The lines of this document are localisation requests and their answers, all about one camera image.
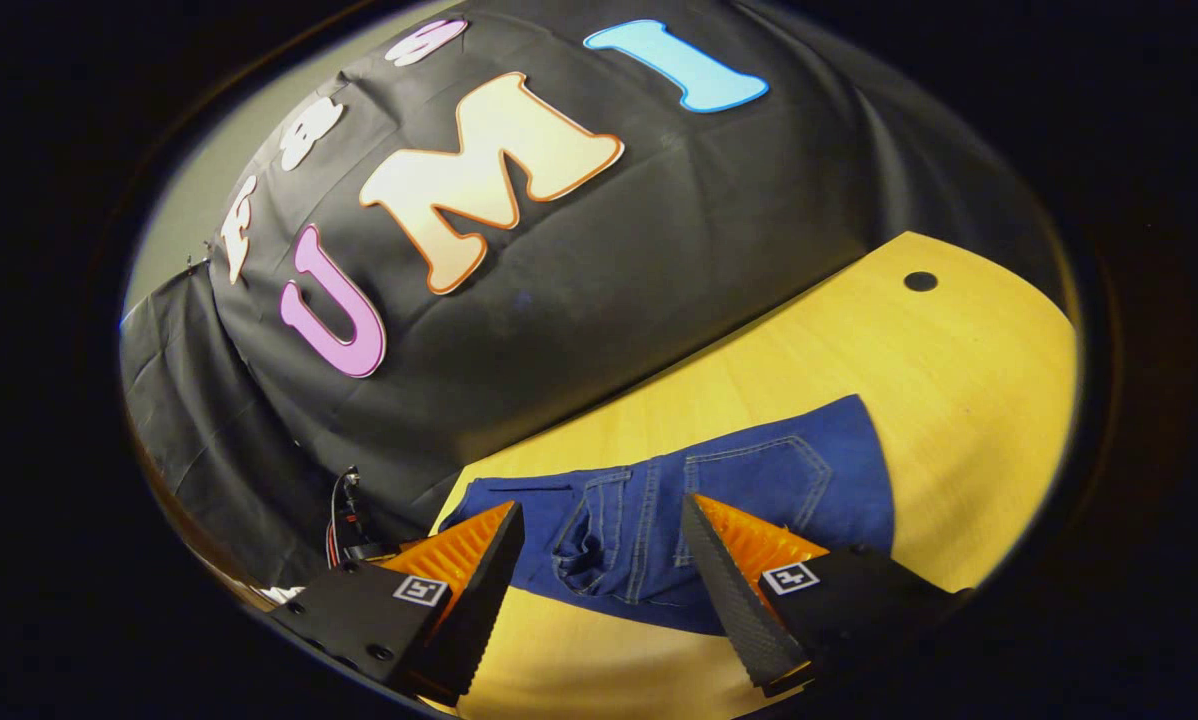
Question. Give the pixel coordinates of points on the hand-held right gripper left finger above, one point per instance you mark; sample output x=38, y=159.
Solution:
x=479, y=600

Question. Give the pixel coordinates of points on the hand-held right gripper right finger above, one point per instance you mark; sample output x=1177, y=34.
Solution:
x=729, y=595

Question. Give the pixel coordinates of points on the blue denim jeans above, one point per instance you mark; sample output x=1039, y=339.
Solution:
x=809, y=490

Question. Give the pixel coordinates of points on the black backdrop cloth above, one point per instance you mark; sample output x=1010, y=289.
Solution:
x=709, y=250

